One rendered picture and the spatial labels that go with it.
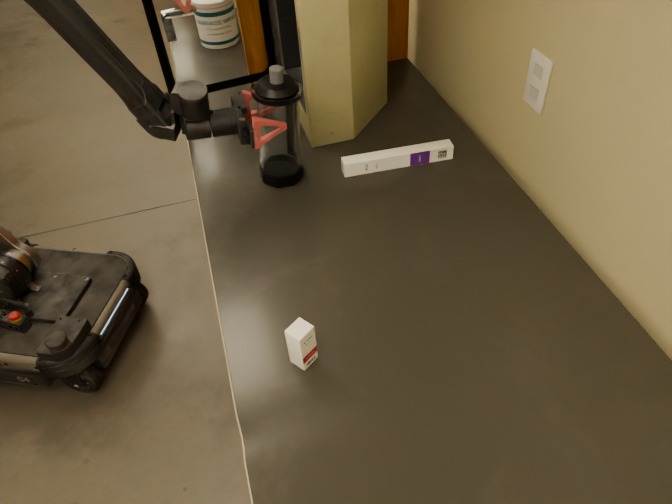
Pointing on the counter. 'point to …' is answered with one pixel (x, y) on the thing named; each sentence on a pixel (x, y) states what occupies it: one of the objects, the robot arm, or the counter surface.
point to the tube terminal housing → (342, 66)
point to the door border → (222, 81)
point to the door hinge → (275, 32)
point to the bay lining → (288, 33)
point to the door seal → (220, 84)
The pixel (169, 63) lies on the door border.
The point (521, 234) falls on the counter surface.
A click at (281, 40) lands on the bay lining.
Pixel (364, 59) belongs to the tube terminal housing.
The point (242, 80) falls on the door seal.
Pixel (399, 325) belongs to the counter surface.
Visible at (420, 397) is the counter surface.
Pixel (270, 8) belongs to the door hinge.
